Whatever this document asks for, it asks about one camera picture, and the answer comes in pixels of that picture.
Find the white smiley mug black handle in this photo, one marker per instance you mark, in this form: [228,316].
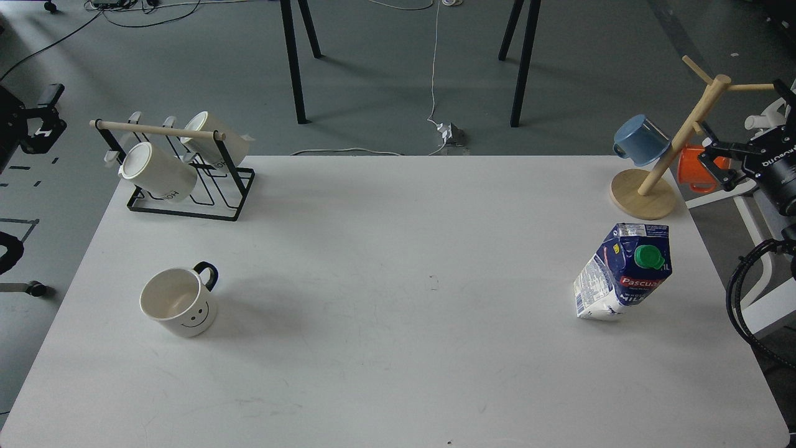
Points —
[181,300]

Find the black table leg left pair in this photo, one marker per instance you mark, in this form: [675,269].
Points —
[288,25]

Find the orange mug on tree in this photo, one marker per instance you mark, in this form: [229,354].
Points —
[691,172]

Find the black wire mug rack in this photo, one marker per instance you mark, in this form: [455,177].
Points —
[206,144]

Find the black table leg pair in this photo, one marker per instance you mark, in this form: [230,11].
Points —
[526,52]
[288,25]

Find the wooden mug tree stand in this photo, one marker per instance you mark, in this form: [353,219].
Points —
[645,194]

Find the blue white milk carton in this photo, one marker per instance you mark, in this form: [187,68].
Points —
[631,262]

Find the white office chair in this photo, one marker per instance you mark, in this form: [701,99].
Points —
[768,305]

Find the black table leg right pair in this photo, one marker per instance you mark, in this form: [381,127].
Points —
[526,52]

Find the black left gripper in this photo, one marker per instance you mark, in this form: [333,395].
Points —
[14,128]

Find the white power plug adapter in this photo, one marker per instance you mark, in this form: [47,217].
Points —
[451,135]

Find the blue mug on tree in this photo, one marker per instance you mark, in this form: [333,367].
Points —
[640,140]

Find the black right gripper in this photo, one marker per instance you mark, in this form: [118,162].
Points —
[768,159]

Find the cream mug front on rack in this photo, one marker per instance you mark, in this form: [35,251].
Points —
[162,175]

